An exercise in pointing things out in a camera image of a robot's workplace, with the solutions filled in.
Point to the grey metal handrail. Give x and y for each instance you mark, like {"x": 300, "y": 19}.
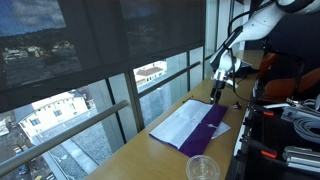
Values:
{"x": 212, "y": 55}
{"x": 166, "y": 79}
{"x": 66, "y": 133}

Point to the white and purple cloth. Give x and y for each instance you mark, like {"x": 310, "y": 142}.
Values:
{"x": 201, "y": 138}

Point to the dark window frame post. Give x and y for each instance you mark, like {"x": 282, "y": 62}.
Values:
{"x": 135, "y": 100}

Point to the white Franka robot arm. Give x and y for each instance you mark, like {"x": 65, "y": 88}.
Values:
{"x": 260, "y": 23}

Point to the loose white paper sheet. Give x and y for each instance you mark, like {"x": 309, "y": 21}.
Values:
{"x": 222, "y": 128}

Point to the black clamp orange tip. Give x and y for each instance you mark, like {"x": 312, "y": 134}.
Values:
{"x": 264, "y": 112}
{"x": 261, "y": 150}

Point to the dark mesh window blind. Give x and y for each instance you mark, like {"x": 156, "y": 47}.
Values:
{"x": 100, "y": 40}

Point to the orange chair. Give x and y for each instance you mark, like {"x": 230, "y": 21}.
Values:
{"x": 267, "y": 64}
{"x": 293, "y": 86}

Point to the grey device box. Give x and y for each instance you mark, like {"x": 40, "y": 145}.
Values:
{"x": 293, "y": 113}

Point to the small black binder clip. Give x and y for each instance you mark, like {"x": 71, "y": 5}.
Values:
{"x": 236, "y": 105}

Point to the clear plastic cup lid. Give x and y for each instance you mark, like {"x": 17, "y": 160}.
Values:
{"x": 203, "y": 168}

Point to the silver metal bars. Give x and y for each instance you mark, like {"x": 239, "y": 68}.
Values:
{"x": 301, "y": 159}

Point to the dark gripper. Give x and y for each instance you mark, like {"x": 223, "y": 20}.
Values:
{"x": 220, "y": 75}

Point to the black equipment cart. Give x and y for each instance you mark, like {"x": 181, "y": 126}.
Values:
{"x": 266, "y": 140}

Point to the white punched paper sheets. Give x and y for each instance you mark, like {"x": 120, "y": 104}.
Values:
{"x": 181, "y": 123}

